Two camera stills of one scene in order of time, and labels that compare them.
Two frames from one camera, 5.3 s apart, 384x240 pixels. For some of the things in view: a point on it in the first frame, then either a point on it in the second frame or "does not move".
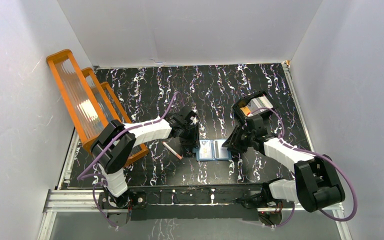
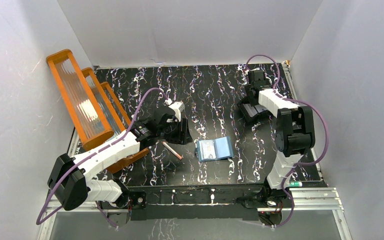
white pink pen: x=172 y=151 does not move
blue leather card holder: x=212 y=150 does not move
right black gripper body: x=241 y=139 to x=248 y=88
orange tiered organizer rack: x=91 y=104 does not move
